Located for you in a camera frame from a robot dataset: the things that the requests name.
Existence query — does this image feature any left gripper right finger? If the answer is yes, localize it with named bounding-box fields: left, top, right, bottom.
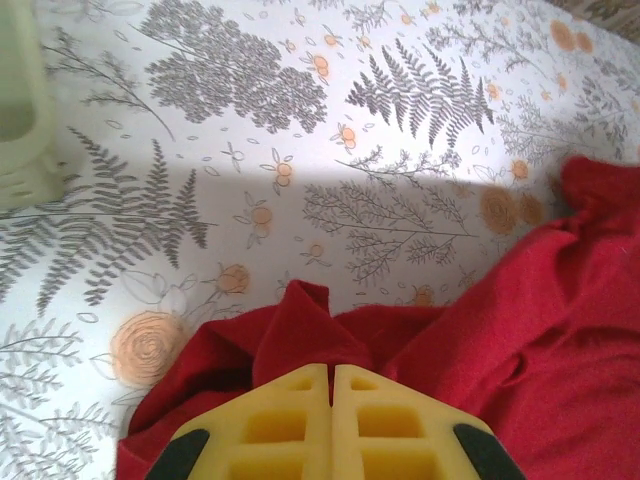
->
left=332, top=364, right=524, bottom=480

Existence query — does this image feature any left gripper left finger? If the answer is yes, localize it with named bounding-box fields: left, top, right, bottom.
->
left=157, top=363, right=331, bottom=480

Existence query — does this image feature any red t-shirt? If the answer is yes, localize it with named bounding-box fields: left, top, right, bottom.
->
left=114, top=155, right=640, bottom=480

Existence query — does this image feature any pale green plastic basket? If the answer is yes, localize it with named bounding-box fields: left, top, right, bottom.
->
left=0, top=0, right=64, bottom=214

